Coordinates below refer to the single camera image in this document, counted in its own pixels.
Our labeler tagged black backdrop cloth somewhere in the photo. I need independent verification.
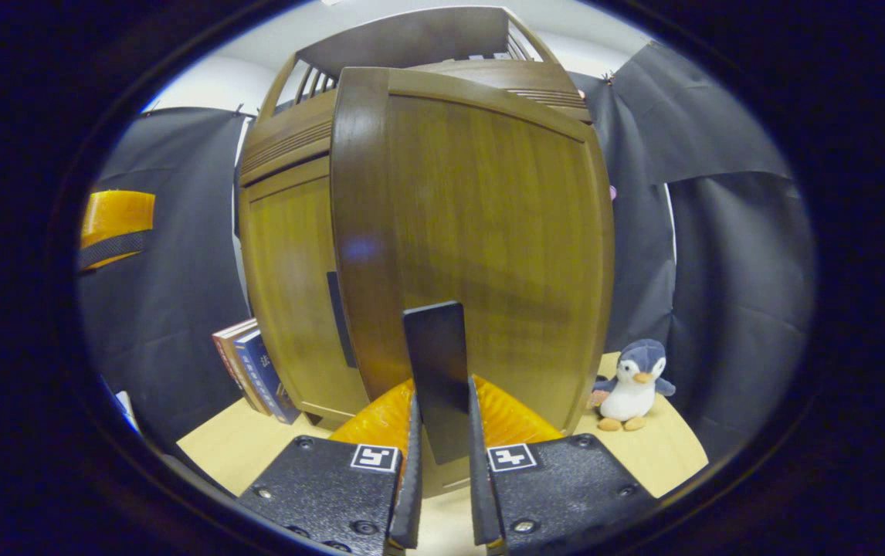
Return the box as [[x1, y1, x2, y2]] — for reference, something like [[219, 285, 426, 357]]
[[76, 42, 818, 464]]

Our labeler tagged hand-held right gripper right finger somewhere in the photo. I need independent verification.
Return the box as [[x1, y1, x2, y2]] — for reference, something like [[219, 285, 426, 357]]
[[467, 376, 656, 556]]

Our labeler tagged brown book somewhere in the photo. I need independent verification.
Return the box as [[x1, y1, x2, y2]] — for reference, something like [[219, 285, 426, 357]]
[[222, 328, 270, 416]]

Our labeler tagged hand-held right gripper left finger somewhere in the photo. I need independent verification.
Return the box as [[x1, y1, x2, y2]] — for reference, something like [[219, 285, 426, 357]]
[[238, 377, 423, 556]]

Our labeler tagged wooden cabinet door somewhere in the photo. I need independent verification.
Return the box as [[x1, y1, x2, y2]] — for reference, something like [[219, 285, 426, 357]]
[[246, 157, 370, 422], [331, 66, 615, 495]]

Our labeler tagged wooden shoe cabinet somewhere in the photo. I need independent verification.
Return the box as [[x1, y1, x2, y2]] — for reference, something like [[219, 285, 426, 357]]
[[236, 6, 594, 429]]

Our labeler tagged blue book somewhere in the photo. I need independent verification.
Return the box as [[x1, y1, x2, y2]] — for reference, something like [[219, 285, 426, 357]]
[[236, 328, 301, 425]]

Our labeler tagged red-brown book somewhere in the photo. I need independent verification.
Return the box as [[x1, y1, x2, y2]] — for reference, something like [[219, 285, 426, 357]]
[[212, 318, 262, 410]]

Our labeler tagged penguin plush toy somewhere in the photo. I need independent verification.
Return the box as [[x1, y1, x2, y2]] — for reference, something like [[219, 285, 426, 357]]
[[592, 338, 677, 432]]

